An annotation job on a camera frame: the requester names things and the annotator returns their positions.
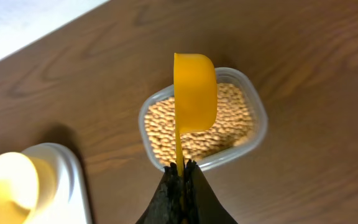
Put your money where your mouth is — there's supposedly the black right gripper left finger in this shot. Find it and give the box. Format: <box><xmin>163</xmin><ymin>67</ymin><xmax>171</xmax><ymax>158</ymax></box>
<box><xmin>136</xmin><ymin>163</ymin><xmax>182</xmax><ymax>224</ymax></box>

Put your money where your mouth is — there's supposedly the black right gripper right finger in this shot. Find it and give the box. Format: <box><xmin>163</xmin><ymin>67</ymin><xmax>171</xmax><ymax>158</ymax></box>
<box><xmin>185</xmin><ymin>160</ymin><xmax>237</xmax><ymax>224</ymax></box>

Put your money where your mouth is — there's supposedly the yellow measuring scoop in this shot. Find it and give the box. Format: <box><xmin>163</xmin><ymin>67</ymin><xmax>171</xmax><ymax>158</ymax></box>
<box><xmin>173</xmin><ymin>53</ymin><xmax>217</xmax><ymax>177</ymax></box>

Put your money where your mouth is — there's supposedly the white kitchen scale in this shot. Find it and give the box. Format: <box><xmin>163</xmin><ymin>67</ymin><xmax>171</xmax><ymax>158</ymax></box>
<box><xmin>22</xmin><ymin>142</ymin><xmax>93</xmax><ymax>224</ymax></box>

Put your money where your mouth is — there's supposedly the pale yellow bowl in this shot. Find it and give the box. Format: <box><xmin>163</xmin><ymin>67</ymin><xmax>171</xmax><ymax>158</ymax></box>
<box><xmin>0</xmin><ymin>152</ymin><xmax>57</xmax><ymax>224</ymax></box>

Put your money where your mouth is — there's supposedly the clear container of soybeans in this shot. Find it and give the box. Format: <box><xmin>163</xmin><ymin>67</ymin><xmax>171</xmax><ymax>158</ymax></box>
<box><xmin>137</xmin><ymin>67</ymin><xmax>269</xmax><ymax>172</ymax></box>

